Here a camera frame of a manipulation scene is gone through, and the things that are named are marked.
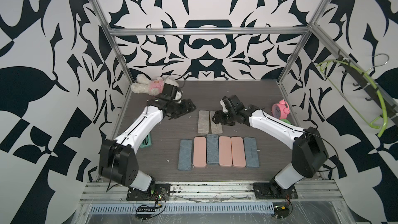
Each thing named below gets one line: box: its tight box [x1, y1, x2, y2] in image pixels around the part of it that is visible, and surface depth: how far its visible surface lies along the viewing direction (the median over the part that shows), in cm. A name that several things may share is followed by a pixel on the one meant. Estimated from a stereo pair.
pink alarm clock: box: [271, 99, 291, 120], surface depth 96 cm
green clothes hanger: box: [315, 60, 388, 138], surface depth 56 cm
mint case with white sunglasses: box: [206, 134, 220, 165], surface depth 86 cm
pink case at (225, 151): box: [218, 135, 233, 167], surface depth 86 cm
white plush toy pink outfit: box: [130, 73, 180, 96], surface depth 108 cm
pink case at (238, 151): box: [231, 136, 247, 168], surface depth 85 cm
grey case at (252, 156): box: [243, 136, 260, 168], surface depth 85 cm
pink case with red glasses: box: [192, 136, 207, 168], surface depth 85 cm
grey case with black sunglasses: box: [197, 109, 210, 135], surface depth 97 cm
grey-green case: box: [139, 132, 152, 148], surface depth 91 cm
